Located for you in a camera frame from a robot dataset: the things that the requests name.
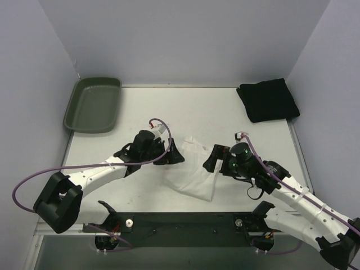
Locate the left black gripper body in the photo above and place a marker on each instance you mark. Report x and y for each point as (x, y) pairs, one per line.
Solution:
(167, 152)

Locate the white t-shirt with robot print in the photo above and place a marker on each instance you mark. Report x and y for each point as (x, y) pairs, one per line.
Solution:
(190, 178)

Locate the black t-shirt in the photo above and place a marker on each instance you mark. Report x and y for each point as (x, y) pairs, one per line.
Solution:
(268, 100)

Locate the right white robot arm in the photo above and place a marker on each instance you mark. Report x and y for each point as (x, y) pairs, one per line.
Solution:
(335, 236)

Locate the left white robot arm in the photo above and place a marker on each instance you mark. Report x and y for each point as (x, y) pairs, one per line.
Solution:
(59, 202)

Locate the dark green plastic tray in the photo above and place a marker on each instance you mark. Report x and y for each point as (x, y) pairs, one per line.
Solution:
(94, 105)

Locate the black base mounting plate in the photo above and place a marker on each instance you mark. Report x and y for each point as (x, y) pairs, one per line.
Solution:
(189, 230)

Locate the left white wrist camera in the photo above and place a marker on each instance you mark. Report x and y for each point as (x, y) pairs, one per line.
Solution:
(158, 130)

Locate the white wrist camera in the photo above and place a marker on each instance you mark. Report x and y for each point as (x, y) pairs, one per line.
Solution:
(240, 135)
(158, 130)

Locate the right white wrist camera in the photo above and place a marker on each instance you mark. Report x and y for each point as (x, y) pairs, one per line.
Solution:
(240, 135)

